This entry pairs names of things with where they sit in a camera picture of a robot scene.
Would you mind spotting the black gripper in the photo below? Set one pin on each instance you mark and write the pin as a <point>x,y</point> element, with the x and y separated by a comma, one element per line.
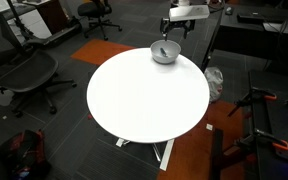
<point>179,23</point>

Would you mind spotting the teal marker with black cap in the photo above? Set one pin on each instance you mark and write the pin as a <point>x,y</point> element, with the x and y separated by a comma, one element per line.
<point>164,52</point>

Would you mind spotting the white bowl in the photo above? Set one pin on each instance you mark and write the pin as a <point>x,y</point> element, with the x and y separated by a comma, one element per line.
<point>174,50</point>

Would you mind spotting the black desk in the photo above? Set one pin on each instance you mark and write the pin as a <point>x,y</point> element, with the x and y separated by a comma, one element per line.
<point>240,38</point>

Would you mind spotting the white plastic bag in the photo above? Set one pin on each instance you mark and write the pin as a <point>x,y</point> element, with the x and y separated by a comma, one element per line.
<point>214,83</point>

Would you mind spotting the black keyboard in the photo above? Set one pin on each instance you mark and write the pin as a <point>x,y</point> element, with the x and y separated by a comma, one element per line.
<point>250,18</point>

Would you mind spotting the black padded office chair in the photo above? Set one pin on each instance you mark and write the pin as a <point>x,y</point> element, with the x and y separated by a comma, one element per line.
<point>94,10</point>

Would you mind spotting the white paper scrap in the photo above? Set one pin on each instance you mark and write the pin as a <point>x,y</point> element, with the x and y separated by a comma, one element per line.
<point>209,126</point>

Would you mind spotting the black low platform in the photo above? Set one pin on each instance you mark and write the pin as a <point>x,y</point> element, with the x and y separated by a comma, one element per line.
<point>55,35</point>

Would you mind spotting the white table base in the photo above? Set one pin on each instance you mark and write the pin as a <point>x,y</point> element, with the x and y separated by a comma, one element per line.
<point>166,155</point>

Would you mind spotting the dark red wooden block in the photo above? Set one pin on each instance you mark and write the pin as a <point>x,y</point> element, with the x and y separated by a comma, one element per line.
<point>234,156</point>

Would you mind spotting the white cabinet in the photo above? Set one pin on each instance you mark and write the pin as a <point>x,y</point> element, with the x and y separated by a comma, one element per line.
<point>34,21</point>

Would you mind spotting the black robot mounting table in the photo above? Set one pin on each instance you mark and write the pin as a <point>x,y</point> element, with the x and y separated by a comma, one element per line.
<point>280,140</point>

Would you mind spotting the black mesh office chair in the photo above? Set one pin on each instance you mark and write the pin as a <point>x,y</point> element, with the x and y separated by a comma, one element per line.
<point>27,71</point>

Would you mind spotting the black tripod pole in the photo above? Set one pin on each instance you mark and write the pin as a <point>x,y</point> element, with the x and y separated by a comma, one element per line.
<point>19,20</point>

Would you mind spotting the tiny white floor scrap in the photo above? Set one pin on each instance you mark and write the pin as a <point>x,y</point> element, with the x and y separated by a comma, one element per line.
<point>4,117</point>

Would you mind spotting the red and black backpack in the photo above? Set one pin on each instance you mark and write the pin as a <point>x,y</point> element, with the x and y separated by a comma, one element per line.
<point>25,150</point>

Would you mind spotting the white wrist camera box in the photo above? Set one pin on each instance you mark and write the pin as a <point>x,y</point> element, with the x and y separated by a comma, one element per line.
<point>189,12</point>

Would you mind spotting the black upright post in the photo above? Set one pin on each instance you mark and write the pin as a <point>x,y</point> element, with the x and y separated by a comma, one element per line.
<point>216,153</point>

